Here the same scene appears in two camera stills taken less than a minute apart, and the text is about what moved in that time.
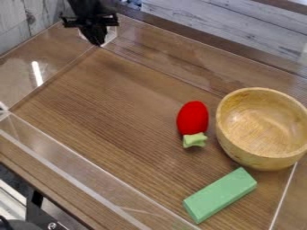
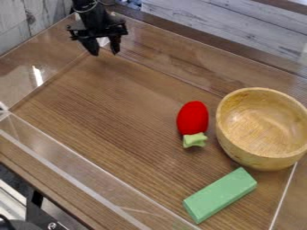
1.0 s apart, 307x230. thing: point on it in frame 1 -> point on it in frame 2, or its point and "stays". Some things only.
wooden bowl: [260, 128] stays
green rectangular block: [214, 198] stays
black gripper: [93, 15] -> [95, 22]
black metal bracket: [40, 217] stays
